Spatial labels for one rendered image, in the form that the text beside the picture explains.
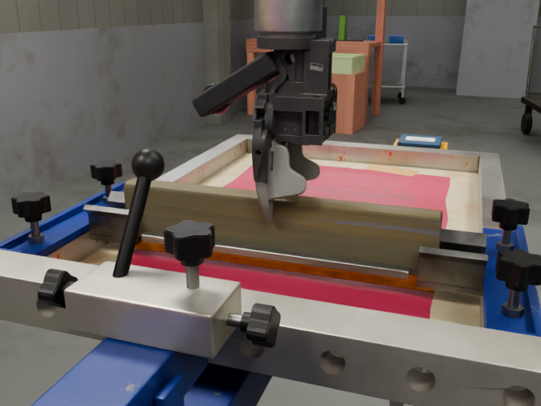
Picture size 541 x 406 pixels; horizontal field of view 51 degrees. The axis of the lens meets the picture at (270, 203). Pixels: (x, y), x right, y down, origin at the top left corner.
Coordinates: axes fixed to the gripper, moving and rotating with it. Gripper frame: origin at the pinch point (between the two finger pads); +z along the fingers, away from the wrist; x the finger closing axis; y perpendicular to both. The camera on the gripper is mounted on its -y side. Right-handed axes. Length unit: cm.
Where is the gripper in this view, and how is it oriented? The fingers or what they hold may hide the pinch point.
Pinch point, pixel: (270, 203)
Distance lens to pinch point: 71.0
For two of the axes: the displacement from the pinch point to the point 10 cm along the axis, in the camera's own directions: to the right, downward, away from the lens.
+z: 0.0, 9.4, 3.3
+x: 3.2, -3.1, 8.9
